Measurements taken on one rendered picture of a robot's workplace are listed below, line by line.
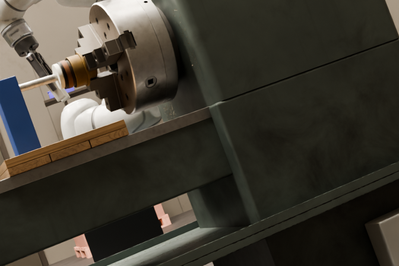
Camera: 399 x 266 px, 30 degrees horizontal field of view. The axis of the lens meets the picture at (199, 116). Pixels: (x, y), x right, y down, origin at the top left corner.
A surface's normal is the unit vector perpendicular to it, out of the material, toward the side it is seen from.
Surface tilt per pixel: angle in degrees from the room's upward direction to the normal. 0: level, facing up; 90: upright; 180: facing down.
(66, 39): 90
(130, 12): 60
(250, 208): 90
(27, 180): 90
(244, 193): 90
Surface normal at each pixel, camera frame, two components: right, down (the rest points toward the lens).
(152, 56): 0.40, 0.12
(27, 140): 0.32, -0.15
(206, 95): -0.88, 0.32
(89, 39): 0.07, -0.65
